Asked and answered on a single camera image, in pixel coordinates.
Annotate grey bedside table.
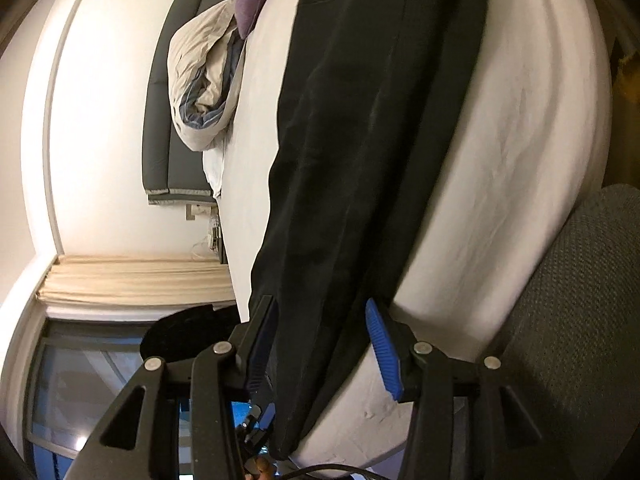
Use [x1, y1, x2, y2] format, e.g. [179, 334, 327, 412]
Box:
[217, 238, 228, 264]

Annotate grey upholstered headboard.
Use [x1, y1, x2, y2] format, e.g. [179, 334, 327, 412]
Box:
[141, 0, 224, 206]

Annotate cream and blue duvet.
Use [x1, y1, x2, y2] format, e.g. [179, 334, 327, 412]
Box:
[167, 0, 244, 152]

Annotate right hand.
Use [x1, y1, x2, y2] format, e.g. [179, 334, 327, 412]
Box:
[244, 455, 277, 480]

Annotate dark mesh office chair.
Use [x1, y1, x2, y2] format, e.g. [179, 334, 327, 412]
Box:
[496, 184, 639, 479]

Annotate black denim pants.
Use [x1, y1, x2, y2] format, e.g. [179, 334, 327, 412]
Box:
[250, 0, 488, 458]

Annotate white pillow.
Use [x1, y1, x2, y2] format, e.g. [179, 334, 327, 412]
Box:
[202, 136, 228, 200]

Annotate items on bedside table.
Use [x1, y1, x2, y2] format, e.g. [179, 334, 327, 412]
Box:
[190, 204, 224, 262]

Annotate black garment on stand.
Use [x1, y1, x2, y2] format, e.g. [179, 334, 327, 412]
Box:
[139, 304, 241, 363]

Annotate cream curtain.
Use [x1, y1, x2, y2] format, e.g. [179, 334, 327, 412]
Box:
[37, 256, 234, 307]

